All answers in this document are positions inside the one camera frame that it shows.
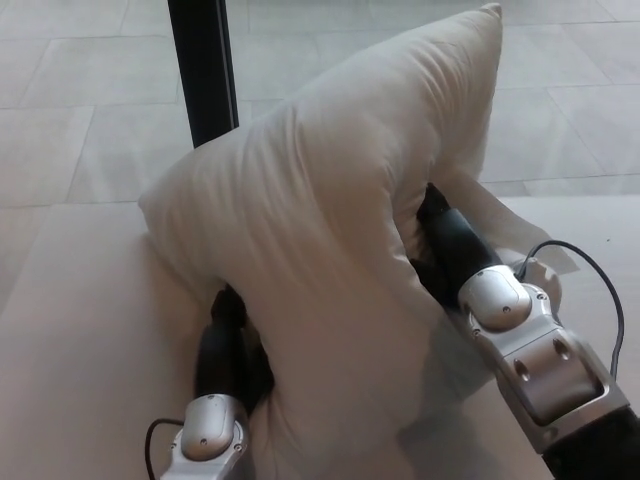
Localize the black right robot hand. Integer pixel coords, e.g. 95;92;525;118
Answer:
408;182;502;305

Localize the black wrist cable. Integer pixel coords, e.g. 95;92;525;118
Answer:
516;240;626;377
144;417;187;480

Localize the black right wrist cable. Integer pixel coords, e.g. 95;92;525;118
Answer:
516;240;626;377

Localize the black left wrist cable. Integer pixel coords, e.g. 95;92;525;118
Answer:
144;417;187;480

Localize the black metal post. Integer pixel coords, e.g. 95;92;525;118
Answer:
167;0;241;149

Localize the white square pillow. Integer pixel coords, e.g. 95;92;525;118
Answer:
138;2;578;480

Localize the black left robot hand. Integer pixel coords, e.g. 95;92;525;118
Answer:
193;282;276;416

